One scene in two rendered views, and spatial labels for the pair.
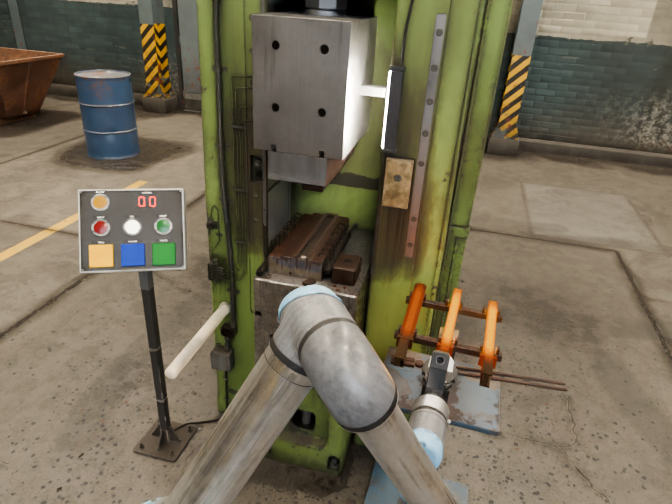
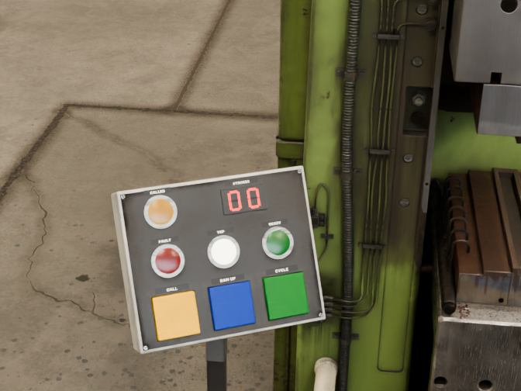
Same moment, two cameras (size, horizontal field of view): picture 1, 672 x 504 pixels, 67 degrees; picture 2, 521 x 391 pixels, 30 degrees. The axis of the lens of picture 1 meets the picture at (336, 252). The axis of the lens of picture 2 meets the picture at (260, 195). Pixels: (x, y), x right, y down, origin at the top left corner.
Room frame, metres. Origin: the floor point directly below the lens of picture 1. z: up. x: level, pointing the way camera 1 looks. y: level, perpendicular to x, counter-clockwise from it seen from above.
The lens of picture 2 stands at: (0.11, 0.79, 1.99)
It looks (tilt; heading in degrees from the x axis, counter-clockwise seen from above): 29 degrees down; 354
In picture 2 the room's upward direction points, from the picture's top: 1 degrees clockwise
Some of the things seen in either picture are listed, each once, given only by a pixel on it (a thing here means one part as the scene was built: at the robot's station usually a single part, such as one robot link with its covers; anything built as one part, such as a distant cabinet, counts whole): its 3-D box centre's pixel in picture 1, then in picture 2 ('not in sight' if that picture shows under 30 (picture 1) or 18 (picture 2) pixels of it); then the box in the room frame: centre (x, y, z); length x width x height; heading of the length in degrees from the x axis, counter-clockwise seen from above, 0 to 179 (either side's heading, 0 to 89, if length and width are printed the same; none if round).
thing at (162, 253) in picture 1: (164, 253); (285, 295); (1.53, 0.58, 1.01); 0.07 x 0.05 x 0.07; 102
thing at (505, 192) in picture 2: (318, 234); (514, 216); (1.79, 0.07, 0.99); 0.42 x 0.05 x 0.01; 167
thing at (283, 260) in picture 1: (311, 241); (500, 230); (1.79, 0.10, 0.96); 0.42 x 0.20 x 0.09; 167
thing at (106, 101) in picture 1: (108, 114); not in sight; (5.77, 2.67, 0.44); 0.59 x 0.59 x 0.88
